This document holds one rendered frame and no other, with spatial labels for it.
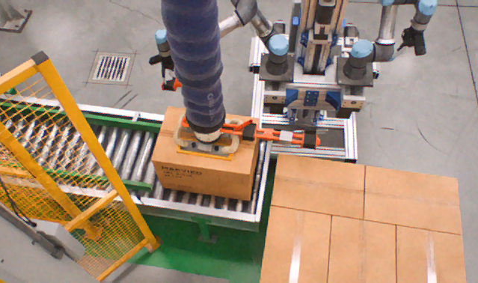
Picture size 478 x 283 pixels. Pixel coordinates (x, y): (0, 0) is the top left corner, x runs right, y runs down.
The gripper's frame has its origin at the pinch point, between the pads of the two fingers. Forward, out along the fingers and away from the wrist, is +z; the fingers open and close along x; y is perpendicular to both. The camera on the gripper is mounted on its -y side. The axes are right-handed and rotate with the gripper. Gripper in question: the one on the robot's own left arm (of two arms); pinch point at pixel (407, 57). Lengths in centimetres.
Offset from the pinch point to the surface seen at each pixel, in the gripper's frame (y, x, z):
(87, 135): -33, 160, -15
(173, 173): -16, 133, 66
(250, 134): -12, 84, 37
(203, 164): -20, 113, 52
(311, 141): -22, 51, 36
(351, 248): -70, 30, 92
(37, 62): -33, 162, -63
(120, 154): 18, 172, 92
